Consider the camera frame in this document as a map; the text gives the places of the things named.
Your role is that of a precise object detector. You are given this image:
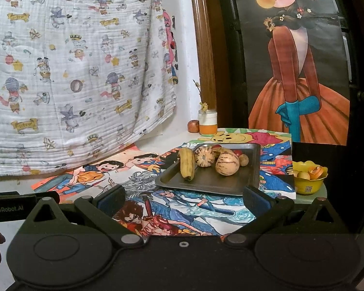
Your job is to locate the metal tray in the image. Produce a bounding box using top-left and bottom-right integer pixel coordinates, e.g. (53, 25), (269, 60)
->
(155, 143), (261, 196)

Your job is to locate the red-haired fighters drawing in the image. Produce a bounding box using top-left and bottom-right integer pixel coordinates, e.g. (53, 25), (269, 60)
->
(111, 188), (258, 237)

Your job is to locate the pink printed cloth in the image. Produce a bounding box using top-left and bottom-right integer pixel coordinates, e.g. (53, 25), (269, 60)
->
(162, 10), (179, 85)

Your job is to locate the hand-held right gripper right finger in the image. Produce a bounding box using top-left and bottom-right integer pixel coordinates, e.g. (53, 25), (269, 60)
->
(223, 185), (351, 247)

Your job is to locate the brown wooden frame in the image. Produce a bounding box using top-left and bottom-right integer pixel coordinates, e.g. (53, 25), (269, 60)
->
(189, 0), (231, 128)

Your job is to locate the white jar with orange band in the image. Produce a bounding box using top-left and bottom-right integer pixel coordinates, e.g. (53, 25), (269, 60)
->
(198, 109), (218, 136)

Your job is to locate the yellow bowl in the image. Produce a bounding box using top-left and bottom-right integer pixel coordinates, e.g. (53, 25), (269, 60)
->
(292, 161), (329, 195)

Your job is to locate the striped yellow melon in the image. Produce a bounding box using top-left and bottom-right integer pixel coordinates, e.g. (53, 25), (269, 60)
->
(194, 146), (216, 168)
(215, 152), (241, 177)

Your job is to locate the wall poster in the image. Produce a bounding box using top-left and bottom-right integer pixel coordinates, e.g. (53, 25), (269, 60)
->
(232, 0), (352, 146)

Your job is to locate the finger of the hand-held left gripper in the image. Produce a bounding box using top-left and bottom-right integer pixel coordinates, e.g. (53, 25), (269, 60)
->
(33, 192), (61, 204)

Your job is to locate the yellow flower sprig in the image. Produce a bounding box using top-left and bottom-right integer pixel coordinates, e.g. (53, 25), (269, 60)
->
(192, 79), (209, 113)

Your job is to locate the cartoon boys drawing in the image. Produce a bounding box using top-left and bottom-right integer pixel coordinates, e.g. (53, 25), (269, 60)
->
(33, 144), (161, 203)

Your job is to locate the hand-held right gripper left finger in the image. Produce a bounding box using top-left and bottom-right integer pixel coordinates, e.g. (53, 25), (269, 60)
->
(20, 184), (144, 247)

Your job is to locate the white printed blanket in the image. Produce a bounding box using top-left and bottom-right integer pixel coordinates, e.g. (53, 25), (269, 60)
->
(0, 0), (178, 178)

